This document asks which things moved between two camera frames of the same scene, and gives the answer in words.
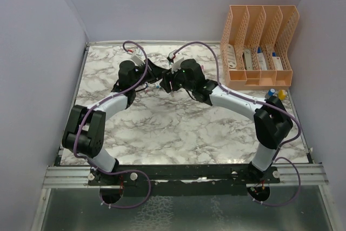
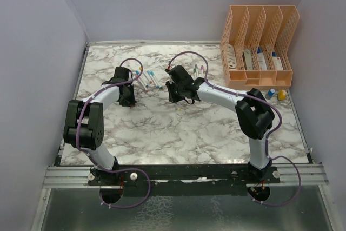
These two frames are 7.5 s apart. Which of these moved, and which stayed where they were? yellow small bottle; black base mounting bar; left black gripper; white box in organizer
Moved: left black gripper
Stayed: yellow small bottle; white box in organizer; black base mounting bar
